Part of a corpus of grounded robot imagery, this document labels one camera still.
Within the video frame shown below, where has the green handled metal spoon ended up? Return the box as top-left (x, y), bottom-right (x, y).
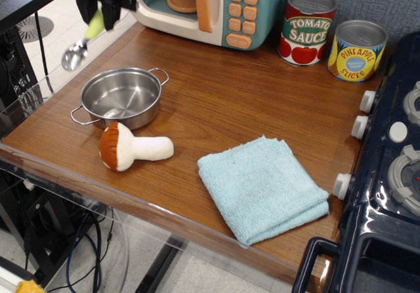
top-left (61, 1), bottom-right (105, 72)

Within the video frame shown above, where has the teal toy microwave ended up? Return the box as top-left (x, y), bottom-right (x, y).
top-left (134, 0), bottom-right (285, 51)

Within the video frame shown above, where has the dark blue toy stove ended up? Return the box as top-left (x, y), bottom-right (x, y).
top-left (293, 32), bottom-right (419, 292)

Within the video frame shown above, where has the plush brown white mushroom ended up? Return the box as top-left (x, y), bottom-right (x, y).
top-left (98, 122), bottom-right (175, 172)

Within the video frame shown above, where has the pineapple slices can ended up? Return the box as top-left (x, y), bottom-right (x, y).
top-left (327, 20), bottom-right (389, 83)

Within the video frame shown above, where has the black cable bundle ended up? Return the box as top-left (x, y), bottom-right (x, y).
top-left (19, 204), bottom-right (116, 293)

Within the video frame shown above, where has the tomato sauce can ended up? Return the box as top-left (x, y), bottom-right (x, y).
top-left (278, 0), bottom-right (337, 66)

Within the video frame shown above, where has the small steel pot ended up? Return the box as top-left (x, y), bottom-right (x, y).
top-left (70, 67), bottom-right (170, 131)

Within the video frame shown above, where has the blue cable under table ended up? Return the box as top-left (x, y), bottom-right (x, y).
top-left (65, 210), bottom-right (102, 293)

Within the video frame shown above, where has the clear acrylic table guard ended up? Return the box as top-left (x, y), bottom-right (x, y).
top-left (1, 25), bottom-right (297, 283)

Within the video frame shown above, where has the orange fuzzy object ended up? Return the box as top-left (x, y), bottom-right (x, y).
top-left (14, 280), bottom-right (45, 293)

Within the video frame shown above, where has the light blue folded cloth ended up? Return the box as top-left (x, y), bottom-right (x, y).
top-left (198, 136), bottom-right (329, 246)

